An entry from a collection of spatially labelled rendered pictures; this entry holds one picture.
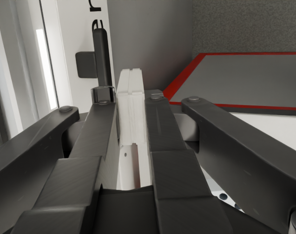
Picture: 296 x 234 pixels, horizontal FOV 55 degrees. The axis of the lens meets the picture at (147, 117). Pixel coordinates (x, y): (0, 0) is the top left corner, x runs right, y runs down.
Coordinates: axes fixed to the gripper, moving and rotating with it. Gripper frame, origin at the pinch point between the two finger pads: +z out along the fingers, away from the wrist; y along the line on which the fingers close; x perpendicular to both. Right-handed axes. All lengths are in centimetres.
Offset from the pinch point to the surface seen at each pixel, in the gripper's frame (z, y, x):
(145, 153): 26.7, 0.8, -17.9
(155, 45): 47.2, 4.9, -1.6
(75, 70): 12.8, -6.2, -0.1
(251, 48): 91, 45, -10
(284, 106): 26.5, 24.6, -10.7
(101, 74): 11.9, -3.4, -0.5
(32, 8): 10.8, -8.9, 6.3
